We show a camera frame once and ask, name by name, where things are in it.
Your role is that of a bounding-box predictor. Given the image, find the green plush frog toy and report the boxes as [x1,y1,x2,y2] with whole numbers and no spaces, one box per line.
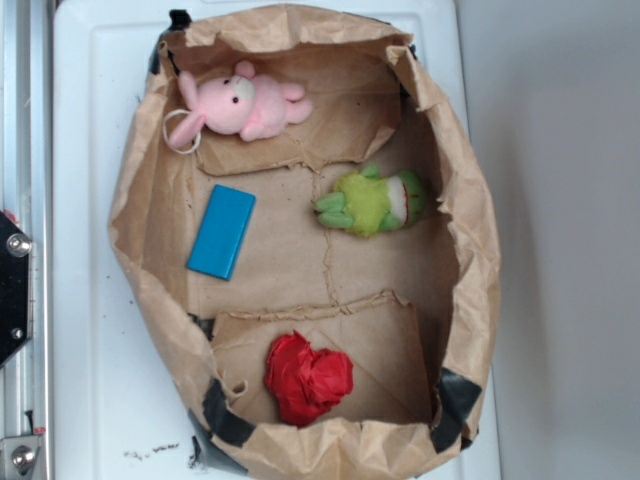
[314,164,428,238]

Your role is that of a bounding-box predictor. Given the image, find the black metal bracket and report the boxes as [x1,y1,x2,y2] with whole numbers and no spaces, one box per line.
[0,211,33,367]

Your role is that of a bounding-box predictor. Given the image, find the red crumpled paper ball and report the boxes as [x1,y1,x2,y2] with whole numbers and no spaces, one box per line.
[264,331,354,427]

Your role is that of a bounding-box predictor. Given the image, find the pink plush bunny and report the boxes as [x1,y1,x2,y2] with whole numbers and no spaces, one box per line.
[162,60,314,154]

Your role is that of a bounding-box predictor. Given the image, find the aluminium frame rail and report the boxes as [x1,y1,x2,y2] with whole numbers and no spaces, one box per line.
[1,1,56,479]

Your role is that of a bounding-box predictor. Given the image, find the blue rectangular block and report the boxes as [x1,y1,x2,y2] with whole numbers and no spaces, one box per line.
[186,185,256,280]

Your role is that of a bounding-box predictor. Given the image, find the white plastic tray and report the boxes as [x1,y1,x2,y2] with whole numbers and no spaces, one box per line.
[52,0,504,480]

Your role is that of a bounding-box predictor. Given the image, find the silver corner bracket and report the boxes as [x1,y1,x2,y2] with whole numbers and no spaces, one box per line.
[1,435,42,480]

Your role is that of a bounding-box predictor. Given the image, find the brown paper bag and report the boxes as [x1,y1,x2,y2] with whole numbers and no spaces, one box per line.
[109,4,500,479]

